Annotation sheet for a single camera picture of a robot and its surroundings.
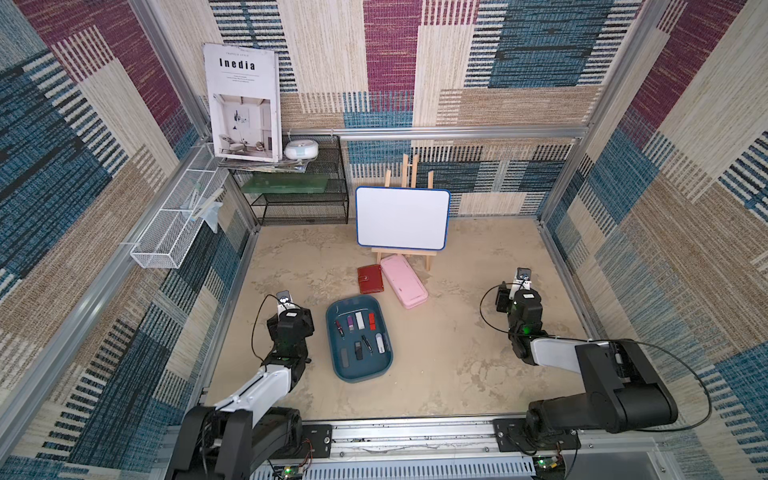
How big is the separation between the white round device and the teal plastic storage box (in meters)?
0.45

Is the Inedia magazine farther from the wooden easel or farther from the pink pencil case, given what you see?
the pink pencil case

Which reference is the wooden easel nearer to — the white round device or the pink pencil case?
the pink pencil case

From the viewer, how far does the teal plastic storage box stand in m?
0.84

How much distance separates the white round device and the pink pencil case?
1.37 ft

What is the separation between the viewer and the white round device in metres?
0.87

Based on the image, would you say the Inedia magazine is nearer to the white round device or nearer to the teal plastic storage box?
the white round device

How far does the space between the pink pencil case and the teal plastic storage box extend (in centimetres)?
8

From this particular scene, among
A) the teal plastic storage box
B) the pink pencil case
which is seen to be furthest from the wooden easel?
the teal plastic storage box

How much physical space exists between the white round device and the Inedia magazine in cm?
4

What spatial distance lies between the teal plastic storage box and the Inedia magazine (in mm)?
500

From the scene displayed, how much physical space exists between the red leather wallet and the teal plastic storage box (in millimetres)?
36

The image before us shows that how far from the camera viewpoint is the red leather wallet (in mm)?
1019

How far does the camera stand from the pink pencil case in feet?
3.23

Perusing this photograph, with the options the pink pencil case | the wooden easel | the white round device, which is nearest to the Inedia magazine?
the white round device
